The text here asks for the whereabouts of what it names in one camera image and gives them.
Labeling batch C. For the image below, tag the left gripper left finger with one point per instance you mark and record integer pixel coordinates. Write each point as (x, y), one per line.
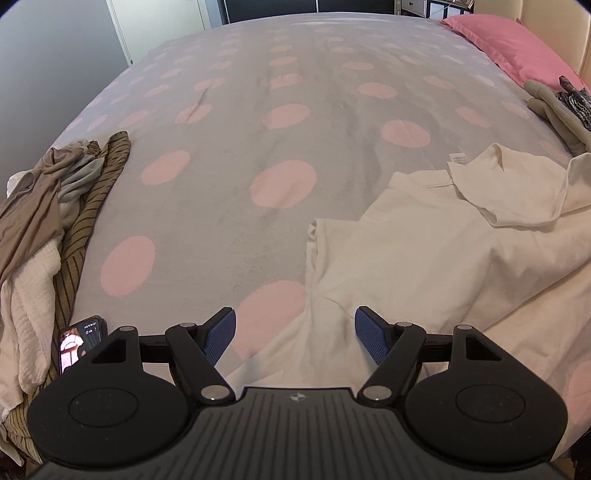
(195, 351)

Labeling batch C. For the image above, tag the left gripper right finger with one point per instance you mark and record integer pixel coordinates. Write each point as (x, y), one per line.
(395, 348)

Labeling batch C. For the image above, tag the white long-sleeve shirt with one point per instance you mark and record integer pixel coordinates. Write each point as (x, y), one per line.
(501, 243)

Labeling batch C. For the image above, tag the smartphone with lit screen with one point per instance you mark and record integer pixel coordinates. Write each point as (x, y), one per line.
(78, 339)

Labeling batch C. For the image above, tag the cream textured garment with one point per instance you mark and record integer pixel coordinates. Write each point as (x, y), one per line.
(27, 324)

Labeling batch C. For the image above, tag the grey garment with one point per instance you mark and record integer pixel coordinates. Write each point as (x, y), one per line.
(76, 182)

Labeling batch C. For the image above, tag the tan beige garment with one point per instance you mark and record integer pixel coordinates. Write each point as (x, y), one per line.
(30, 215)

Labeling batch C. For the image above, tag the pink polka-dot bed sheet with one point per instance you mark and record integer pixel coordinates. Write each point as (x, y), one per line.
(244, 135)

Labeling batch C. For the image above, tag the folded khaki fleece garment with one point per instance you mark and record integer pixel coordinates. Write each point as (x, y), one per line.
(567, 125)

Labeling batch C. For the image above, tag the folded dark floral garment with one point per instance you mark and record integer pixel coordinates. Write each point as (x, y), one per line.
(577, 101)

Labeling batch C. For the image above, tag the pink pillow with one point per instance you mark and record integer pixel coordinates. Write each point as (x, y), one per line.
(514, 49)

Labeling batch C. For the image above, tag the white door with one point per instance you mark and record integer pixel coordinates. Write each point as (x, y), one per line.
(142, 25)

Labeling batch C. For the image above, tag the dark wardrobe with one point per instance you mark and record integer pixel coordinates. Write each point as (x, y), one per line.
(242, 10)

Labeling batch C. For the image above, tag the beige headboard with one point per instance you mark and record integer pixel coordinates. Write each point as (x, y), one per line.
(564, 25)

